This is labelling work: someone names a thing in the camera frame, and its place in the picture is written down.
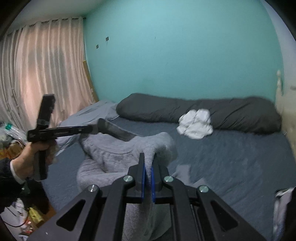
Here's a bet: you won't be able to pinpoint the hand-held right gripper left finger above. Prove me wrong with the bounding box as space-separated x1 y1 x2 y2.
26 153 146 241

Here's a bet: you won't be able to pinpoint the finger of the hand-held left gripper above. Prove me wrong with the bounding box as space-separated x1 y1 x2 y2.
94 118 137 142

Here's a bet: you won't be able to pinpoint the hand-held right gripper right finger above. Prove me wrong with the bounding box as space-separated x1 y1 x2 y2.
151 154 266 241

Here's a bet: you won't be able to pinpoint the grey fleece garment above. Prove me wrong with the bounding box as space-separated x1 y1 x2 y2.
76 132 178 241

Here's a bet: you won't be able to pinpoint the person's left forearm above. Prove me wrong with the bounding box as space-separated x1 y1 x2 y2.
0 159 27 209

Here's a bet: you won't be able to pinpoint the black white grey clothes pile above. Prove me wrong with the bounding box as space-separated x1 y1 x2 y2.
273 186 296 241

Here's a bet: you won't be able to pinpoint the person's left hand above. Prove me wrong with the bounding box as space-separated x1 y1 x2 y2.
10 140 57 183

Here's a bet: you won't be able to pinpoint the light grey-blue sheet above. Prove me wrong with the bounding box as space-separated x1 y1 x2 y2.
55 100 118 156

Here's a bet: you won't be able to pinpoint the clear plastic bottles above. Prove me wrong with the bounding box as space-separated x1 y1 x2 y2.
0 122 26 147

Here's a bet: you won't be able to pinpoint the pink curtain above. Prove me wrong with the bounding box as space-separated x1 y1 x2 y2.
0 17 96 130

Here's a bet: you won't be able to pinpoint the wooden board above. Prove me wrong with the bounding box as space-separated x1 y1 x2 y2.
83 60 99 102

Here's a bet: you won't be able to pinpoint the white crumpled cloth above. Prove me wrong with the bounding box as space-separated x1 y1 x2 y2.
177 109 213 139

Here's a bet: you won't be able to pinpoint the blue patterned bed cover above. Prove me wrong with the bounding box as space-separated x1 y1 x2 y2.
43 116 296 241

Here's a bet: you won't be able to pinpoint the yellow plastic bag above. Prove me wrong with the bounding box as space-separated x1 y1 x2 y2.
27 207 47 225

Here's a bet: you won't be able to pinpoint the dark grey long pillow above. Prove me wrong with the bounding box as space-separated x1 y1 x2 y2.
116 93 282 135

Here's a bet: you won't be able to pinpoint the cream tufted headboard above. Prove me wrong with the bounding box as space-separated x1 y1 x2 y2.
275 70 296 160

